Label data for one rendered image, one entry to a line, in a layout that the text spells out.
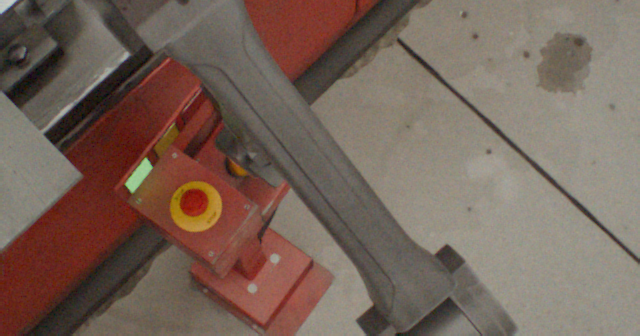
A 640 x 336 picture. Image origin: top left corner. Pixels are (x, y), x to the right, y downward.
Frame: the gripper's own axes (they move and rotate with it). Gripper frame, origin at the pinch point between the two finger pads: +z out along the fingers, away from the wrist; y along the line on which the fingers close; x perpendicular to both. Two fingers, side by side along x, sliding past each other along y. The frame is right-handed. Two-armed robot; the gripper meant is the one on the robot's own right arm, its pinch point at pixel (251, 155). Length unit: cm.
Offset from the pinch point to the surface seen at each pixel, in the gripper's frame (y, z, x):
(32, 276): 18, 37, 32
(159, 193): 7.2, 3.9, 11.4
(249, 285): -16, 65, 9
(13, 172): 21.2, -15.4, 21.7
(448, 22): -18, 78, -70
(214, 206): -0.1, 2.0, 8.5
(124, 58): 21.8, -2.2, 0.3
